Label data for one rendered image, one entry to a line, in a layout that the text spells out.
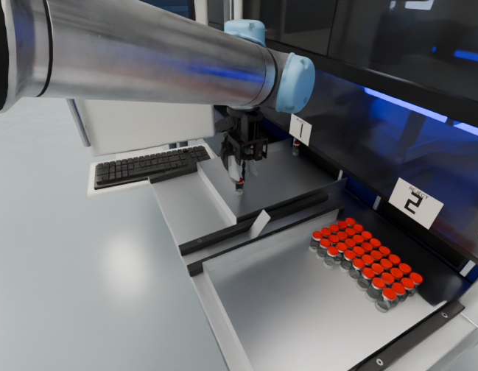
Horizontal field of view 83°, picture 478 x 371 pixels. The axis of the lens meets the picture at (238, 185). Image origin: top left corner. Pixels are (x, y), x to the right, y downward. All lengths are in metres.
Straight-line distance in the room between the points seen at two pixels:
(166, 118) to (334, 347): 0.91
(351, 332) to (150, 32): 0.50
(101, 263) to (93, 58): 1.71
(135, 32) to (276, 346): 0.46
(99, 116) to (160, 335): 1.02
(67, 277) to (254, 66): 1.71
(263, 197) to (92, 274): 1.31
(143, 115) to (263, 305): 0.81
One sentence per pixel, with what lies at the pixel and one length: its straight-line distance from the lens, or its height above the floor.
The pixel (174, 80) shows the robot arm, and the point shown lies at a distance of 0.24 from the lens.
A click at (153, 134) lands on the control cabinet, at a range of 1.13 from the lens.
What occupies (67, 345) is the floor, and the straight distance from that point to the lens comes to 1.66.
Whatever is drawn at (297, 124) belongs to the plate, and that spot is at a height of 1.03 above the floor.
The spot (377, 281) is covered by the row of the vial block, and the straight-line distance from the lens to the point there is 0.56.
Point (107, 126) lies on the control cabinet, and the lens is 1.11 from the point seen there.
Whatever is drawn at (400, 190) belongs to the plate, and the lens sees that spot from 0.60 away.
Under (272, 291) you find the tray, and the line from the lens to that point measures 0.55.
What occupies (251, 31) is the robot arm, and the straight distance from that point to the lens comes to 0.53.
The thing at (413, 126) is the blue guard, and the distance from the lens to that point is 0.56.
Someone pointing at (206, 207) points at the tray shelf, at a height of 0.88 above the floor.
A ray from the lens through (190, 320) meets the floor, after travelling 1.52.
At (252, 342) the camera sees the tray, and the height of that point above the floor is 0.88.
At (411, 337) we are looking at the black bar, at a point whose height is 0.90.
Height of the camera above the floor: 1.35
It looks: 37 degrees down
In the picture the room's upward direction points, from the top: straight up
